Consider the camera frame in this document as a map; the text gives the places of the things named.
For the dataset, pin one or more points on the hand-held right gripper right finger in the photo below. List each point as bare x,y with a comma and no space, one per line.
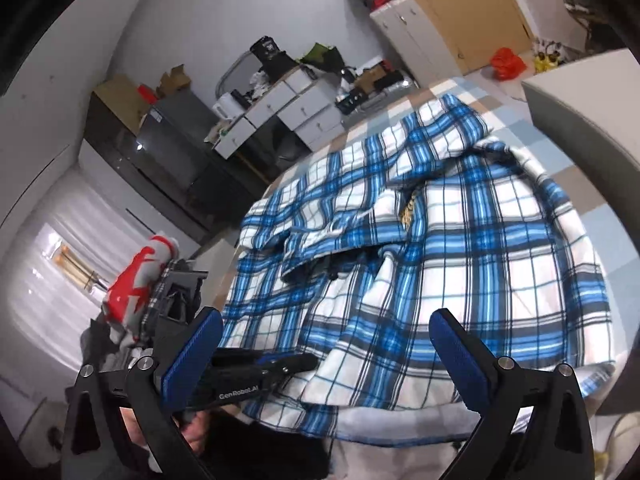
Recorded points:
460,360

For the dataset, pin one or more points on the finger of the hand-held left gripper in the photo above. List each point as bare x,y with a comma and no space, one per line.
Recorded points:
292,361

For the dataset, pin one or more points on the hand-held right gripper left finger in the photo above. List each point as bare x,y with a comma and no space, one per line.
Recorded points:
192,360

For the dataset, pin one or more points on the blue white plaid shirt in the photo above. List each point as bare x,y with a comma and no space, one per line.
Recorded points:
450,260

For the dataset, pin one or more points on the person's left hand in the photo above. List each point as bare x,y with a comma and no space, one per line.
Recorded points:
197,432

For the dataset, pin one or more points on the dark grey cloth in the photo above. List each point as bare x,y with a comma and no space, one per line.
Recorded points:
100,335

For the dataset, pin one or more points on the red white printed cloth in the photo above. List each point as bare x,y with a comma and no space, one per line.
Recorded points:
137,280

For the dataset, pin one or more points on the white curtain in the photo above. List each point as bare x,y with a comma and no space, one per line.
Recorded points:
60,285

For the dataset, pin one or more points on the dark glass wardrobe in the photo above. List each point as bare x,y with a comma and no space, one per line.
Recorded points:
125,170

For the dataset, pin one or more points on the dark grey fridge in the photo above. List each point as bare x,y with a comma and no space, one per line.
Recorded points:
175,145

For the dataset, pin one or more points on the white drawer cabinet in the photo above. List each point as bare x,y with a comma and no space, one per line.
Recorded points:
312,115

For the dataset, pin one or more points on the white desk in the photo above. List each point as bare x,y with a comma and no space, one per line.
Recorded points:
260,110

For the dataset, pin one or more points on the white kettle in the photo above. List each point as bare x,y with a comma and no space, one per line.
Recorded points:
225,106

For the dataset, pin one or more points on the large flat cardboard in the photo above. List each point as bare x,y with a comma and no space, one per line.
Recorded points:
122,100

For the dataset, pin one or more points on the silver suitcase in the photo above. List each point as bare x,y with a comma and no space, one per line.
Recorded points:
385,95

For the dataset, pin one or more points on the open cardboard box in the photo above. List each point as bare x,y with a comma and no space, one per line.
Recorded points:
174,80

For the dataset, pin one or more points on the black box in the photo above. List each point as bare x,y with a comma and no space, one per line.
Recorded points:
282,66

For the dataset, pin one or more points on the orange plastic bag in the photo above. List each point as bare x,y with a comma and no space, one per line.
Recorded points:
507,62

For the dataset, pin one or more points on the dark green flower bouquet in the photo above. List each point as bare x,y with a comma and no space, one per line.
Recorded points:
322,57

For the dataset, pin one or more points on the yellow sneaker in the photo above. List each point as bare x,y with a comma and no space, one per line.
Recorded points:
545,61

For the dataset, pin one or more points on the white upright suitcase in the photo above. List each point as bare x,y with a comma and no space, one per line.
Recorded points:
415,35

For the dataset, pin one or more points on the light wooden door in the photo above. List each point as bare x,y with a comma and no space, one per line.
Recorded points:
475,10

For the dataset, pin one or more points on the red logo shoe box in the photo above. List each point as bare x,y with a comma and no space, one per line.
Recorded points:
382,0

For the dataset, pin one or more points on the grey metal frame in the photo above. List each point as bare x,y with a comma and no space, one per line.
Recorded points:
232,67

